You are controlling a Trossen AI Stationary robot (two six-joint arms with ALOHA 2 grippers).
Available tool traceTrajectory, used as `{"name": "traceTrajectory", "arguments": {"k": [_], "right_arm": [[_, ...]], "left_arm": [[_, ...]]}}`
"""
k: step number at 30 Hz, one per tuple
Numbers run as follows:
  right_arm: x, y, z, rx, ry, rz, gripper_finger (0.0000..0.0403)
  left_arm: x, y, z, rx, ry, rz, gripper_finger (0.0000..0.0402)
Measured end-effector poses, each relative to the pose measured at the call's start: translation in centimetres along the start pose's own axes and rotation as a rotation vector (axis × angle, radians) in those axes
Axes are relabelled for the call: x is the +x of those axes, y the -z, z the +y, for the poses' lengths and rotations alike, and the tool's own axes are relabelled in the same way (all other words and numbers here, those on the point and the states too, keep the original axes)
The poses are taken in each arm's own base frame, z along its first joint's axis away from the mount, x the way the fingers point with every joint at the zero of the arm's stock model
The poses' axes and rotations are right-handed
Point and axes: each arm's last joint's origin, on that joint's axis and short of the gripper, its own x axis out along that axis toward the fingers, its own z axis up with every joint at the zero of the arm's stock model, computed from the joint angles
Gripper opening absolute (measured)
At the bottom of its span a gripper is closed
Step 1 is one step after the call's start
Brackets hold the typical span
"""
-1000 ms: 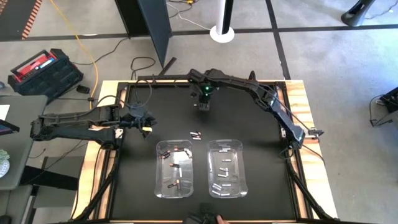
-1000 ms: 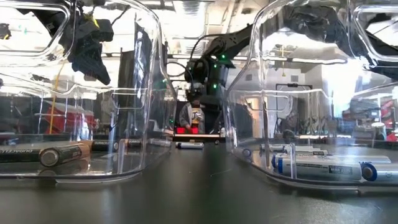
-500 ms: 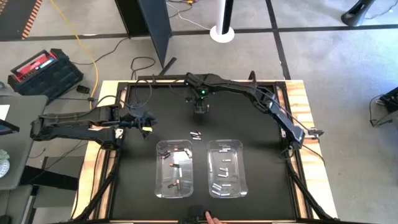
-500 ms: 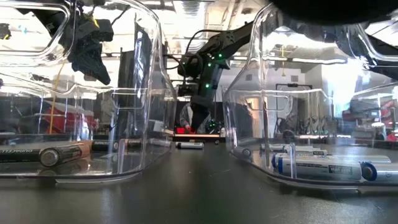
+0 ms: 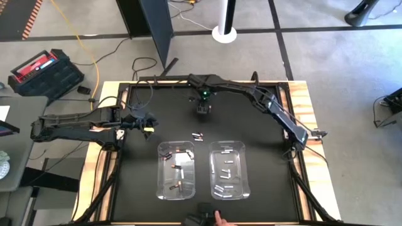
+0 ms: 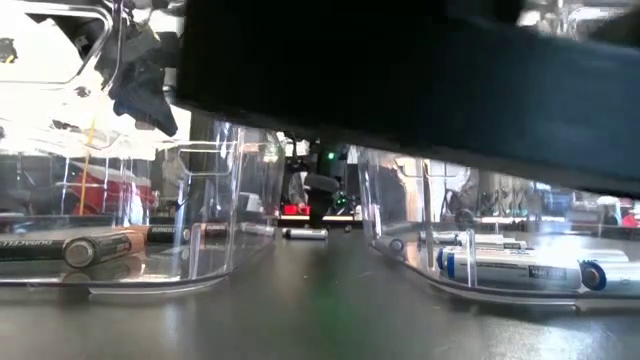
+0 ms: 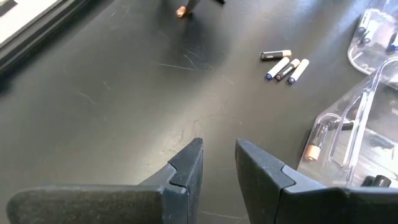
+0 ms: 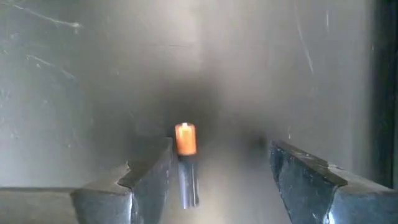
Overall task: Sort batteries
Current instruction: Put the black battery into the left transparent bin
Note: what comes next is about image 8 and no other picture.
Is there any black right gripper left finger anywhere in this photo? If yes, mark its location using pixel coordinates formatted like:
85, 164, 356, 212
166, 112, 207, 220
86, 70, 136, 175
0, 136, 174, 224

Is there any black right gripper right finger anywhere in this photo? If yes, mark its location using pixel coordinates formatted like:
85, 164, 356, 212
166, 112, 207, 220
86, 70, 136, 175
269, 139, 398, 224

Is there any black copper battery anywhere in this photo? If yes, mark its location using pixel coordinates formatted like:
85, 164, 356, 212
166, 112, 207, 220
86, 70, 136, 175
174, 122, 200, 210

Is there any black table mat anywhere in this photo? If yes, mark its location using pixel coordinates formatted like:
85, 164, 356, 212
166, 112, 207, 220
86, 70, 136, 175
0, 0, 398, 224

